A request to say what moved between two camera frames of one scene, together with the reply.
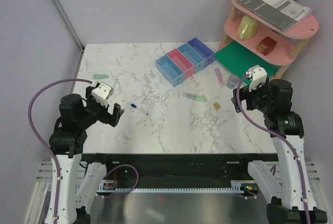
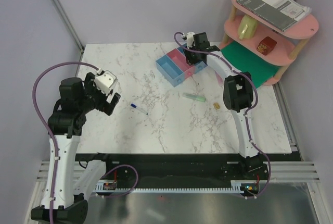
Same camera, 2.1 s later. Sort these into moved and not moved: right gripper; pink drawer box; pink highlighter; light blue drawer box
Moved: right gripper
Not moved: pink drawer box; pink highlighter; light blue drawer box
